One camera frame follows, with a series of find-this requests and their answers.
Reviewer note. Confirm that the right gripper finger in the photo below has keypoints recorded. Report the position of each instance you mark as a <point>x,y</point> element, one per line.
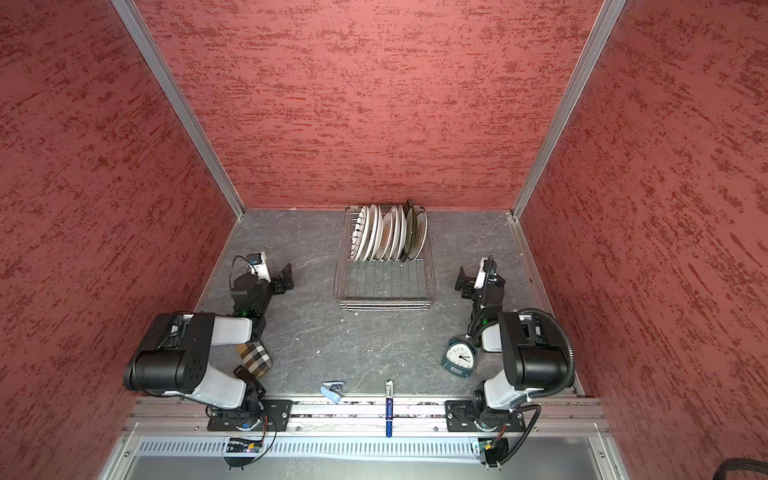
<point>461,280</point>
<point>470,277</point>

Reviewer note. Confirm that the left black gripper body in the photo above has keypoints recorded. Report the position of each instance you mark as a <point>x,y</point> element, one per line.
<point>274,281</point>

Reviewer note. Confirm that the blue white striped plate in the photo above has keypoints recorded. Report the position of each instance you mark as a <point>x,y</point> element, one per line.
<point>359,234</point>

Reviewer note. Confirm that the white watermelon pattern plate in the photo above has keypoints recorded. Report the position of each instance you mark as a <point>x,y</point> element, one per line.
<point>375,219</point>

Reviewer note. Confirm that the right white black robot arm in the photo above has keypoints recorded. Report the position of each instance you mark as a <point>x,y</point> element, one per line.
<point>537,357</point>

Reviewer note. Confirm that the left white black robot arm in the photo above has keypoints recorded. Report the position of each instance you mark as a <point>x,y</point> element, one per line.
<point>172,359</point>

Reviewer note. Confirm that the white plate in rack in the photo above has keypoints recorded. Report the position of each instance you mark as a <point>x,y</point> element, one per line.
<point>399,232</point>

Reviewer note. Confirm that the brown patterned plate in rack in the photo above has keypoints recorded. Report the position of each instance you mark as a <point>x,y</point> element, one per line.
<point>386,233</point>

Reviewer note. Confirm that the rearmost brown rim plate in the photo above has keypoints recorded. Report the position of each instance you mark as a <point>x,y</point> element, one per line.
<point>421,231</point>

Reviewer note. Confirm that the green alarm clock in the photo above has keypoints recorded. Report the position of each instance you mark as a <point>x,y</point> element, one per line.
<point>459,358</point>

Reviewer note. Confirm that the plaid fabric pouch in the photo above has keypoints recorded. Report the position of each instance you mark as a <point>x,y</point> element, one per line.
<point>255,358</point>

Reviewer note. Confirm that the light blue clip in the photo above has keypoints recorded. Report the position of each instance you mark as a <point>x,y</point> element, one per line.
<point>332,390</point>

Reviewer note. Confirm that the blue marker pen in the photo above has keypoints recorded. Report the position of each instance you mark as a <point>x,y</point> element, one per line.
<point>389,404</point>

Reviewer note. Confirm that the left small circuit board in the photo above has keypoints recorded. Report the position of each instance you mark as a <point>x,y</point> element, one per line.
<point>243,446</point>

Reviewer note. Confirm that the small circuit board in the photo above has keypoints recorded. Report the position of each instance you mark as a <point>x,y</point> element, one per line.
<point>243,446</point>
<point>491,453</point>

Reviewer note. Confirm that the right small circuit board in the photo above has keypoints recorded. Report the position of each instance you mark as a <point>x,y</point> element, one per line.
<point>491,453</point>

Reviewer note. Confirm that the metal wire dish rack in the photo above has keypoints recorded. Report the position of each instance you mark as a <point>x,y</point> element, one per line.
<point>382,285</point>

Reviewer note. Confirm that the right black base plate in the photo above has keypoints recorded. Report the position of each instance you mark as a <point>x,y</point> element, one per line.
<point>466,416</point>

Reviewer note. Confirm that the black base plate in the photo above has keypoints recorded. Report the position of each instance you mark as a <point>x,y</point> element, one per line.
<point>466,416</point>
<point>264,415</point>

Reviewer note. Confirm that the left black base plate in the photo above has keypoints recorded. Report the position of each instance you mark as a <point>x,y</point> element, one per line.
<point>264,415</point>

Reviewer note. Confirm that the aluminium front rail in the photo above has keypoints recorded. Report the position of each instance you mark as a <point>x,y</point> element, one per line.
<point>420,416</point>

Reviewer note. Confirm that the white slotted cable duct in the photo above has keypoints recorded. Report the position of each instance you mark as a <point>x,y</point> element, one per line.
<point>438,449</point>

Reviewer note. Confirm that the right aluminium corner post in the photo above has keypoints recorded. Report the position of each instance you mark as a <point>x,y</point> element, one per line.
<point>602,28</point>

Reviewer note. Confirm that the aluminium corner post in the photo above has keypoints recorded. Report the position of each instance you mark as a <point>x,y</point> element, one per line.
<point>602,28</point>
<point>138,30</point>

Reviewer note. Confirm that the left aluminium corner post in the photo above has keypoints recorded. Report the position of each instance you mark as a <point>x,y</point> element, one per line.
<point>138,30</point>

